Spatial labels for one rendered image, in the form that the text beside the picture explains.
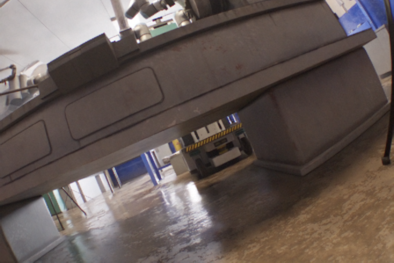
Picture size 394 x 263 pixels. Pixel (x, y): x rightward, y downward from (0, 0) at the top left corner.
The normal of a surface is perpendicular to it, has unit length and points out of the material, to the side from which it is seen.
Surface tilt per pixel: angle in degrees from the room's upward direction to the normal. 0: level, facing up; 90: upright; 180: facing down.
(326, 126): 90
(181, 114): 90
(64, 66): 141
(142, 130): 90
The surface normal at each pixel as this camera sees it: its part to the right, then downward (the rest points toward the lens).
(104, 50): 0.34, 0.61
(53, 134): 0.04, -0.15
